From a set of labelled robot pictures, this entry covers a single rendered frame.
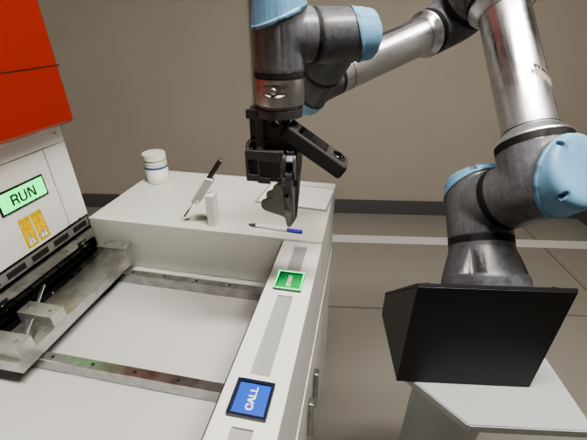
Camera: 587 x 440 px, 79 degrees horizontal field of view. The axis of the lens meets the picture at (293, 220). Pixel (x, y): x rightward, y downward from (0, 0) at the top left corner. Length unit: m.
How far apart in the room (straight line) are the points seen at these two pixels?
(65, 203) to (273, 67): 0.67
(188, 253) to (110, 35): 2.23
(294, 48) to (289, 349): 0.45
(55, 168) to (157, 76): 1.98
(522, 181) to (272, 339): 0.47
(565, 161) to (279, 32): 0.44
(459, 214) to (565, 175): 0.19
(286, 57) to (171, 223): 0.57
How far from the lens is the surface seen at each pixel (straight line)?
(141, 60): 2.93
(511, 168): 0.67
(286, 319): 0.65
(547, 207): 0.65
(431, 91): 2.82
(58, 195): 1.01
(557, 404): 0.86
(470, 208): 0.72
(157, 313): 0.92
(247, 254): 0.91
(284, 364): 0.59
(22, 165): 0.94
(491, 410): 0.80
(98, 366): 0.82
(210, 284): 0.92
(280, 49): 0.53
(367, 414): 1.70
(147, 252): 1.04
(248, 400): 0.55
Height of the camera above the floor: 1.42
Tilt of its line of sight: 30 degrees down
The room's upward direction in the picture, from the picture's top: straight up
